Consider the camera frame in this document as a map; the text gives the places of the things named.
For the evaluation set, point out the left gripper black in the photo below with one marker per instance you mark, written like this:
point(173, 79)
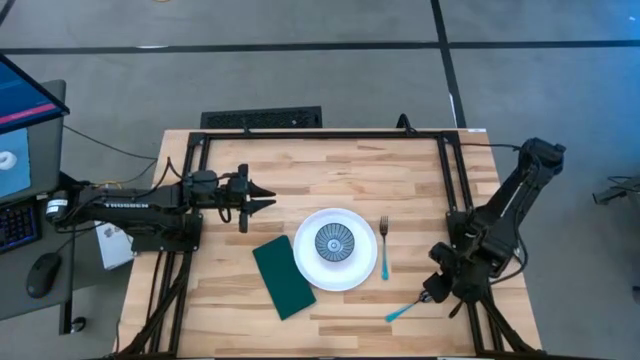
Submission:
point(243, 220)

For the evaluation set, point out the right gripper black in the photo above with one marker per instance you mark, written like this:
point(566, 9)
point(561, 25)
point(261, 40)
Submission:
point(465, 272)

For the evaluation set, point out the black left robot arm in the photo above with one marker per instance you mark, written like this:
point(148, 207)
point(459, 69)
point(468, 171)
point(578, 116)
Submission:
point(125, 205)

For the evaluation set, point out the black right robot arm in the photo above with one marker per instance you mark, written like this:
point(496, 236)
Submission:
point(530, 175)

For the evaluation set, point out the black floor vent grille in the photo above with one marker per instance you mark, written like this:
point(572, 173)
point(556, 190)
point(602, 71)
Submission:
point(261, 118)

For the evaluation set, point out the folded dark green napkin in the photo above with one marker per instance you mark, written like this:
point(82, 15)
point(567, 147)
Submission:
point(283, 277)

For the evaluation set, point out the white round plate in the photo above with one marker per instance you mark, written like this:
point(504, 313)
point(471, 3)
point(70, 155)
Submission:
point(307, 265)

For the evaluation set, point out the small white box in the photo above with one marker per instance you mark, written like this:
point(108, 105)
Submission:
point(114, 247)

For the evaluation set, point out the black equipment on floor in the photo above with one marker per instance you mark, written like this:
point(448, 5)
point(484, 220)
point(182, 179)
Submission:
point(617, 190)

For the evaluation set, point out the grey laptop screen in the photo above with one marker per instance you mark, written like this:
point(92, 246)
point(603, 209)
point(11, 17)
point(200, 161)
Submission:
point(47, 150)

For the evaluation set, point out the desk caster wheel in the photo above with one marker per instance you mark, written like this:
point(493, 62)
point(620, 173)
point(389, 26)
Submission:
point(78, 324)

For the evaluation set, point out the black computer mouse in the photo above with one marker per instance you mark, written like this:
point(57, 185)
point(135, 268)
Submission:
point(43, 275)

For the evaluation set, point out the black keyboard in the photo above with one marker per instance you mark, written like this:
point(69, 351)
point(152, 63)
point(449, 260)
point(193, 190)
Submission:
point(17, 225)

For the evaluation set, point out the computer monitor blue screen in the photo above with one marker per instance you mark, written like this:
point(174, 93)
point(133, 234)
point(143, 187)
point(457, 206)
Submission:
point(25, 95)

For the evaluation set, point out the grey side desk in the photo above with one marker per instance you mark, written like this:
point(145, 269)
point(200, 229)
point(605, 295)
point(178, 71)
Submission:
point(15, 300)

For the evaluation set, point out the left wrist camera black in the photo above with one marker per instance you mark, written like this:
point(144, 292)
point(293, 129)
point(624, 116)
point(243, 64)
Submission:
point(201, 186)

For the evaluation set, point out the black aluminium table frame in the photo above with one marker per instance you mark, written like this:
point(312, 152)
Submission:
point(325, 135)

